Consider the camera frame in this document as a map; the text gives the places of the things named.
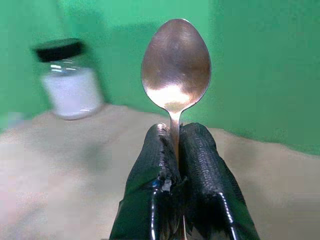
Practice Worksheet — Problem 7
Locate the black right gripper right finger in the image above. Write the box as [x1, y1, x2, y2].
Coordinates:
[178, 122, 261, 240]

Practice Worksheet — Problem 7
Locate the glass jar with black lid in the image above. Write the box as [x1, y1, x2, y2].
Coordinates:
[32, 38, 105, 121]

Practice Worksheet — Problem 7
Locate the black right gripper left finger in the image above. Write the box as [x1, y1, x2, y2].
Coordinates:
[109, 122, 185, 240]

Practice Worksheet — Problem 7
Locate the silver metal spoon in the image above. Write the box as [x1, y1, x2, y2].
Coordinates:
[140, 18, 212, 165]

